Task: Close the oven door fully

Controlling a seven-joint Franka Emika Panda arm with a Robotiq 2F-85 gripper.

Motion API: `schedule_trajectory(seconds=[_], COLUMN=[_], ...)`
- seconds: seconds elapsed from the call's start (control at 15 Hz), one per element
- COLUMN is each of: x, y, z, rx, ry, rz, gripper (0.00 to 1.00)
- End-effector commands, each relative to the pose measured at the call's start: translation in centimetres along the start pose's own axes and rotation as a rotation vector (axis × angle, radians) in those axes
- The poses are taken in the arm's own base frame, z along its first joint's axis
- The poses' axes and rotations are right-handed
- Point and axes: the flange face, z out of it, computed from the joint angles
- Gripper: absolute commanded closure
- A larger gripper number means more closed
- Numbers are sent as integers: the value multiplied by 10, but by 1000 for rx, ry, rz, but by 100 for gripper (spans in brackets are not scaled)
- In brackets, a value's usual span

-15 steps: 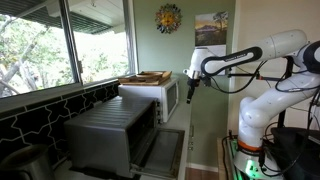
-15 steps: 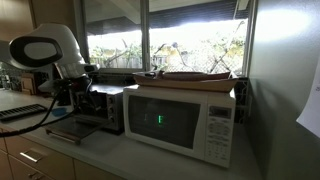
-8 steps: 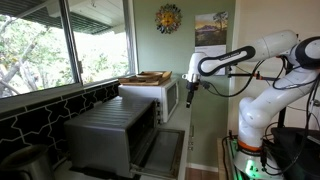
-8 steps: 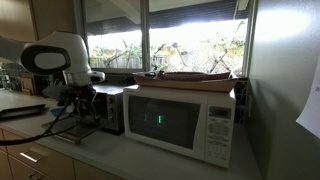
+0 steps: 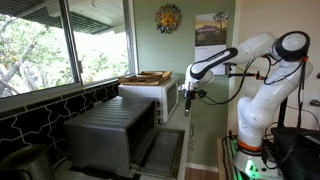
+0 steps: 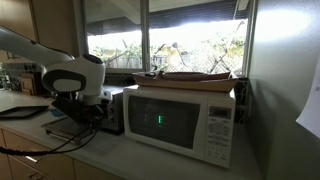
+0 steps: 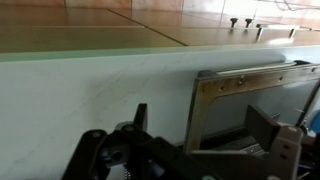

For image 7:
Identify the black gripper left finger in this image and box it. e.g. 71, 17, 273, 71
61, 103, 216, 180

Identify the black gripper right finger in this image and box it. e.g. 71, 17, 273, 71
245, 104, 303, 180

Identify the blue object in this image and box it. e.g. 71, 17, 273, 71
308, 110, 320, 135

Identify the metal cabinet bar handle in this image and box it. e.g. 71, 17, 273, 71
255, 23, 297, 40

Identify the thin dark cable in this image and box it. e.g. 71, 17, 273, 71
266, 0, 320, 12

